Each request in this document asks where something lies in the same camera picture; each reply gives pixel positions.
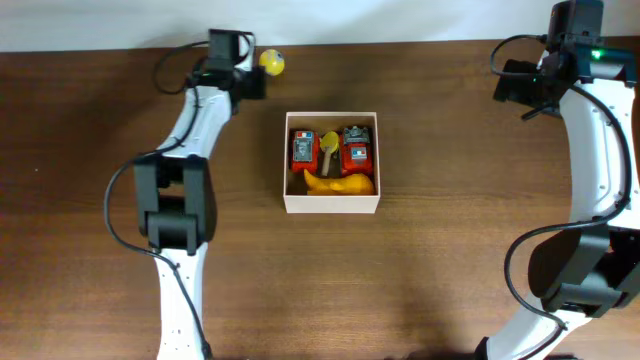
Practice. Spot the yellow grey ball toy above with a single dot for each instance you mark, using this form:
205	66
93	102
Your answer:
272	61

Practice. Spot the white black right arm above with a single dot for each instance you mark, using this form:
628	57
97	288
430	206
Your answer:
589	265

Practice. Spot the pink box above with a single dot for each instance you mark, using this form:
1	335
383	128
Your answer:
295	188

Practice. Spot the orange dinosaur toy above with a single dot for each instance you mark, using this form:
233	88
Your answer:
355	184

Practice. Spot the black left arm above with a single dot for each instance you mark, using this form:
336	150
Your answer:
177	211

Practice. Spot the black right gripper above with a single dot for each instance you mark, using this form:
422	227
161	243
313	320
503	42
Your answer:
514	88

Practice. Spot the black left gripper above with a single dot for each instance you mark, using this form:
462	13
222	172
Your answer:
260	83

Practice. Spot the red fire truck grey top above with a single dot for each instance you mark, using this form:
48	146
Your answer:
355	151

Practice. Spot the red fire truck with ladder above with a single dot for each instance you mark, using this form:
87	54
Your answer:
305	147

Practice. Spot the yellow wooden rattle drum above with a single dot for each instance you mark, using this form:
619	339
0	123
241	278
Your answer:
329	144

